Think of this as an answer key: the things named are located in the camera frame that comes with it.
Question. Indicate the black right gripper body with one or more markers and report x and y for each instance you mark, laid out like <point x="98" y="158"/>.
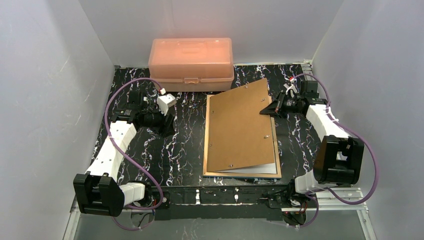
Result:
<point x="280" y="104"/>

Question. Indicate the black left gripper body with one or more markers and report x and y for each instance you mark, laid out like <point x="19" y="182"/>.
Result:
<point x="162" y="120"/>

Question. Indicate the blue wooden picture frame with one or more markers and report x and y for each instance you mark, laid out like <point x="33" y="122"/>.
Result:
<point x="209" y="174"/>

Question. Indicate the brown cardboard backing board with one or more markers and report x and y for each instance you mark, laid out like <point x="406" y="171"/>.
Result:
<point x="239" y="136"/>

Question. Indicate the hot air balloon photo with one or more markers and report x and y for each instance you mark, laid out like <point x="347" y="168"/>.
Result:
<point x="269" y="168"/>

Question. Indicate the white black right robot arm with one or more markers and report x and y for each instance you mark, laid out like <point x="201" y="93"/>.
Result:
<point x="339" y="157"/>

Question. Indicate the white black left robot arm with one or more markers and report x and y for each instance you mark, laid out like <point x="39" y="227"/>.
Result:
<point x="97" y="191"/>

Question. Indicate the translucent pink plastic storage box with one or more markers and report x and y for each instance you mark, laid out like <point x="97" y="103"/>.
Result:
<point x="192" y="64"/>

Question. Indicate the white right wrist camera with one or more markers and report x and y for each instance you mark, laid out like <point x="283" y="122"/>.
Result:
<point x="290" y="87"/>

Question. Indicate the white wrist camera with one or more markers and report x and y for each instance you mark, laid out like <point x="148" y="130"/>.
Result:
<point x="290" y="87"/>
<point x="165" y="102"/>

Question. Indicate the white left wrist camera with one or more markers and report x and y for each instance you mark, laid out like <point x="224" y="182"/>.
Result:
<point x="165" y="102"/>

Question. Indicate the aluminium right side rail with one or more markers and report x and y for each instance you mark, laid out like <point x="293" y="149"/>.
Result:
<point x="309" y="71"/>

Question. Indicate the aluminium front mounting rail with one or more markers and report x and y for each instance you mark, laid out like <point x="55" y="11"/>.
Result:
<point x="274" y="197"/>

